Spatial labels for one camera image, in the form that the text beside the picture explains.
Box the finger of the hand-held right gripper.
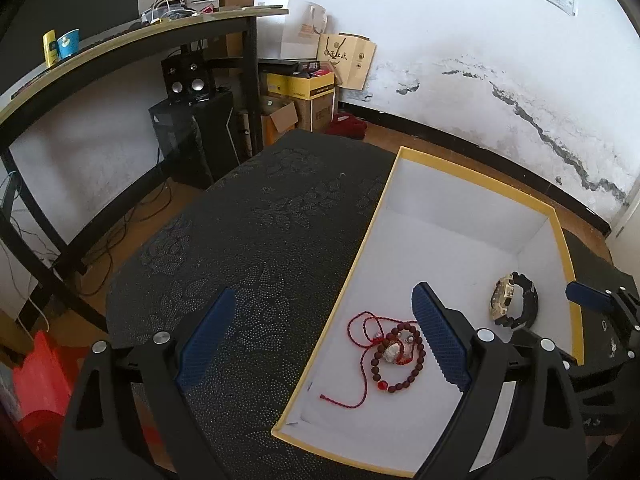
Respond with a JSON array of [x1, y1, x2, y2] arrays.
[[566, 281, 640, 341], [510, 327, 583, 376]]

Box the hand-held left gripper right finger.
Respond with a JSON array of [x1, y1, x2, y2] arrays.
[[411, 282, 588, 480]]

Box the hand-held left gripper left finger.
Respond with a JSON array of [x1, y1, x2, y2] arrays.
[[57, 287, 237, 480]]

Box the dark red bead bracelet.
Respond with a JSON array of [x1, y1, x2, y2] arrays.
[[370, 322, 427, 395]]

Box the black wrist watch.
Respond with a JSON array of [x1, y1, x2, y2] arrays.
[[488, 270, 541, 331]]

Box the red string bracelet with charm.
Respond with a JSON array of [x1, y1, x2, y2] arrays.
[[320, 311, 416, 409]]

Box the yellow cardboard box white inside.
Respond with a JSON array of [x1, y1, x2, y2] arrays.
[[271, 146, 586, 478]]

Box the red plastic bag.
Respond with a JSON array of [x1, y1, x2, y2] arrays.
[[12, 331, 76, 461]]

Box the black computer tower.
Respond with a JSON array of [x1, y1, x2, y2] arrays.
[[149, 90, 241, 190]]

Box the open brown cardboard box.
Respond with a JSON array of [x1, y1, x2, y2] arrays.
[[260, 100, 301, 148]]

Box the black speaker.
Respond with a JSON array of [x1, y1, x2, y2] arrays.
[[161, 52, 217, 106]]

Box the yellow and black carton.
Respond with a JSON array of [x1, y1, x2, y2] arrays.
[[260, 71, 337, 101]]

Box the brown paper bag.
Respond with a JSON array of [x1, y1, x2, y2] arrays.
[[317, 33, 377, 91]]

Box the black flat box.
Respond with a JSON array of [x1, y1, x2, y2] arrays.
[[259, 58, 326, 75]]

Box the black desk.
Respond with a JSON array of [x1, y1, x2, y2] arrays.
[[0, 7, 291, 333]]

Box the white paper bag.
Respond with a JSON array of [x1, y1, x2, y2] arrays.
[[272, 0, 328, 61]]

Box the blue paper cup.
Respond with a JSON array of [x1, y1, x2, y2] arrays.
[[56, 29, 81, 61]]

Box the white flat box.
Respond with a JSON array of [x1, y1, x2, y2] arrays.
[[222, 0, 290, 10]]

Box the bundle of cables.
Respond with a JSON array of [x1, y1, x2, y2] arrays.
[[140, 0, 201, 26]]

